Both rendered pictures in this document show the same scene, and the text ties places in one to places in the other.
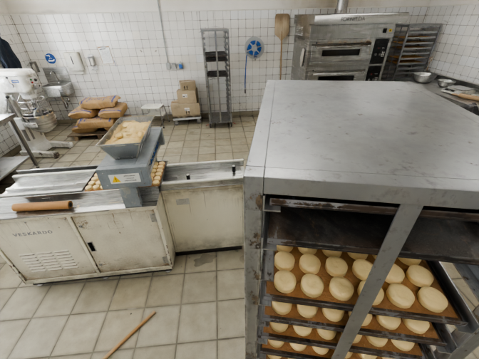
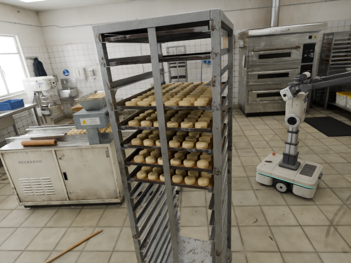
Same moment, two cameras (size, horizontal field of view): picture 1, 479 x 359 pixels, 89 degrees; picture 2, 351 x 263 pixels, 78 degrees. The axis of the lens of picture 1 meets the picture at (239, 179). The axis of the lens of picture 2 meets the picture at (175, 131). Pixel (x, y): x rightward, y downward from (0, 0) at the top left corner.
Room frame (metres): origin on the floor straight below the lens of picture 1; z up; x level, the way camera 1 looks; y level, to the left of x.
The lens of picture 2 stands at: (-0.56, -0.45, 1.71)
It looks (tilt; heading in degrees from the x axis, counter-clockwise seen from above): 20 degrees down; 10
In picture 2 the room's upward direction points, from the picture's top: 5 degrees counter-clockwise
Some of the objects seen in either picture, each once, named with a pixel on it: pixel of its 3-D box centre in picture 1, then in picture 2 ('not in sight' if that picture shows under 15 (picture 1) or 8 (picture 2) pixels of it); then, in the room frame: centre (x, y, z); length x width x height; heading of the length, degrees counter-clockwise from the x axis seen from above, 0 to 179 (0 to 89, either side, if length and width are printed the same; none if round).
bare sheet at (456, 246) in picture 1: (348, 163); (178, 56); (0.57, -0.29, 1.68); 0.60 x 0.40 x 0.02; 171
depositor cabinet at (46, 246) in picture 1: (102, 221); (77, 164); (1.72, 1.30, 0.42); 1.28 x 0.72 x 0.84; 96
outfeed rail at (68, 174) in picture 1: (133, 169); (101, 126); (1.90, 0.95, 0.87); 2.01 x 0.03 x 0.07; 96
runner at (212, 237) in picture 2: not in sight; (220, 196); (0.54, -0.49, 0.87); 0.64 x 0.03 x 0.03; 171
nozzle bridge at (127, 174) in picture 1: (139, 163); (103, 119); (1.76, 0.82, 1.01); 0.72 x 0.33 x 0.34; 6
